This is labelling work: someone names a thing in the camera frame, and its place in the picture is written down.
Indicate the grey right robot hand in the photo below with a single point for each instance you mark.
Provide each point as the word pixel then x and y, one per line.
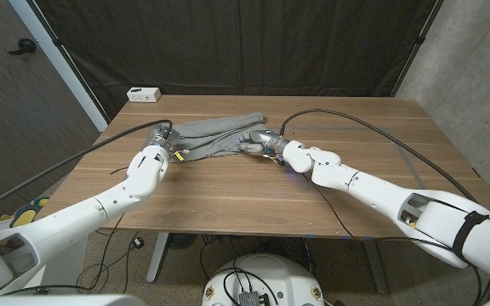
pixel 264 138

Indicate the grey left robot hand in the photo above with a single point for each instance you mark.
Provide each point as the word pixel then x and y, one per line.
pixel 172 135

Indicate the grey fabric shorts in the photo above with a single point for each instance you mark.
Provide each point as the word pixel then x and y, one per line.
pixel 215 136

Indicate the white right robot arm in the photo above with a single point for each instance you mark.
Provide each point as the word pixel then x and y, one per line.
pixel 377 191

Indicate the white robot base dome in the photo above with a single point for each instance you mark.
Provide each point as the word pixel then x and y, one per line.
pixel 279 276

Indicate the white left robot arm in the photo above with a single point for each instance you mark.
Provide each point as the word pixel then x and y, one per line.
pixel 100 204

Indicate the white power strip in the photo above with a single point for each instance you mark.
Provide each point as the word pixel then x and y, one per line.
pixel 143 94

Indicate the black backdrop curtain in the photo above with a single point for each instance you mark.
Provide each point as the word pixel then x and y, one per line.
pixel 249 47

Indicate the dark round floor fan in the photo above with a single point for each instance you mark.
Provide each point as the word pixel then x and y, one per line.
pixel 181 240

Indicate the black plug adapter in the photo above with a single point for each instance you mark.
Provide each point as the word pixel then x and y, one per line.
pixel 138 242

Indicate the white table leg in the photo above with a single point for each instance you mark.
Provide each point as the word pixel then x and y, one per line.
pixel 157 259

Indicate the black backdrop stand pole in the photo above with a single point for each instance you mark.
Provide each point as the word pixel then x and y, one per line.
pixel 57 42
pixel 419 40

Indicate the dark wooden door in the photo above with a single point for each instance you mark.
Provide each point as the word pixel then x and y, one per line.
pixel 15 106

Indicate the yellow and black floor item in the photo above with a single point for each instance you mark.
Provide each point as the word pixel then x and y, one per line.
pixel 24 217

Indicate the dark grey table leg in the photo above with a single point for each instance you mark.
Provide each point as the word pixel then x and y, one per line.
pixel 374 268

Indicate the white door frame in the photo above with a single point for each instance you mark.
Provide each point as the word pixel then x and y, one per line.
pixel 71 81

